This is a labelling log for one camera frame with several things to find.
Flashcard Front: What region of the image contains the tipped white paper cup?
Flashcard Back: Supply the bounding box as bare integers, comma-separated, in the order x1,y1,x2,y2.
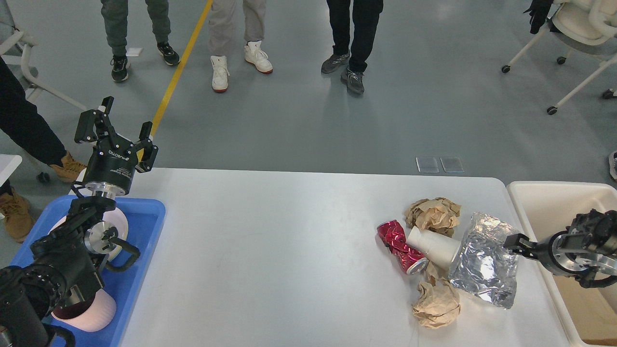
407,227,461,271

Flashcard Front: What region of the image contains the person in black trousers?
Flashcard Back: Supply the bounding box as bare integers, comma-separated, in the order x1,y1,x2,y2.
321,0,384,96

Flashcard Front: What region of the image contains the white plastic bin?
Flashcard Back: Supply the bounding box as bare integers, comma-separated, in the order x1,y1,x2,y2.
507,181,617,347

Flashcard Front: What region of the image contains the silver foil wrapper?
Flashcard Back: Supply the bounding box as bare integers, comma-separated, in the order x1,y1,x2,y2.
449,212,519,309

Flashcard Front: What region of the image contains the red foil wrapper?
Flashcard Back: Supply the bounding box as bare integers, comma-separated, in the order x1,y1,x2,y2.
376,220,428,275

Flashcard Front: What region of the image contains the blue plastic tray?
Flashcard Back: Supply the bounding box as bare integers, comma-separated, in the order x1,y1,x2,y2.
11,195,166,347

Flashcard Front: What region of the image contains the crumpled brown paper upper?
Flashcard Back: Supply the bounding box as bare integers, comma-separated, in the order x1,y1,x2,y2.
404,197,461,238

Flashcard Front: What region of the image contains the left clear floor plate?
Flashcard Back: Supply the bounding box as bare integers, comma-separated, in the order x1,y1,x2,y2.
415,156,440,174

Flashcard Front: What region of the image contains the right clear floor plate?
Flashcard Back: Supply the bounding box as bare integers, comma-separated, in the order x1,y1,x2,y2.
440,156,465,174

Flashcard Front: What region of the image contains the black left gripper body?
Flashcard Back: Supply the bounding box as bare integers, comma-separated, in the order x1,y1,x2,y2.
83,141,137,196

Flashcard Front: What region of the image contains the person in grey trousers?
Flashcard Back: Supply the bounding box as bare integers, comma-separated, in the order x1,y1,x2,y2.
100,0,181,82

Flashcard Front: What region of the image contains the white rolling chair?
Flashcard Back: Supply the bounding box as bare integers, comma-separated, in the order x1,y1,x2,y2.
501,0,617,116

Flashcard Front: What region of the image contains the clear floor plate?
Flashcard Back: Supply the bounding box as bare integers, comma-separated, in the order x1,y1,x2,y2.
415,156,440,174
440,156,465,174

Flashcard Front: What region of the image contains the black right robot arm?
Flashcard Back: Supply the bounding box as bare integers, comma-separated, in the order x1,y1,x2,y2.
503,209,617,288

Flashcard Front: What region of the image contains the person with white sneakers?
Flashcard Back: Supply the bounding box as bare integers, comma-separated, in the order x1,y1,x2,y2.
207,0,273,93

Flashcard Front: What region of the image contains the person with tan boots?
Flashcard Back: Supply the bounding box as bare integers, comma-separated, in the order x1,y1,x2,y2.
0,60,86,243

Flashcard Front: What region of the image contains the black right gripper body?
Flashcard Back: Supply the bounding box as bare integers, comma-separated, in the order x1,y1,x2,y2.
533,231,586,277

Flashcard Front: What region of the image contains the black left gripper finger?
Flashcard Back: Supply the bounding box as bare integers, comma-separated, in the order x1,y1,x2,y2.
134,121,159,173
74,96,115,144

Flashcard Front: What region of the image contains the crumpled brown paper ball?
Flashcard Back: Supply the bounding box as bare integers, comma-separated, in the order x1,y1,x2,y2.
412,278,461,329

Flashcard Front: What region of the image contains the brown paper bag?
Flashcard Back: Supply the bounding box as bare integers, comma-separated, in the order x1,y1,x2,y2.
553,276,617,347

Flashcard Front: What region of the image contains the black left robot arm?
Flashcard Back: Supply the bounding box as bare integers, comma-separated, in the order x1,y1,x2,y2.
0,96,158,347

